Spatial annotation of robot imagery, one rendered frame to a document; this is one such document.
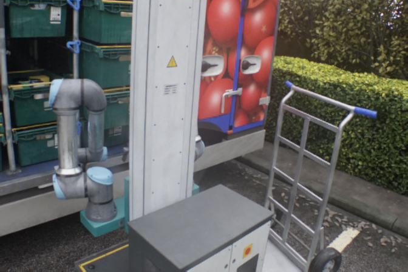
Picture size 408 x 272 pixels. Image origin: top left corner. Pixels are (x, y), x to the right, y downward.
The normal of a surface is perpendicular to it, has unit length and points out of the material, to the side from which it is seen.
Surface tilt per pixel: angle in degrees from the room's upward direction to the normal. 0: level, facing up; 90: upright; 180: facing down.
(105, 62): 97
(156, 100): 90
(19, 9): 94
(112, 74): 100
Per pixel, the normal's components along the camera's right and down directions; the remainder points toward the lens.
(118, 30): 0.67, 0.40
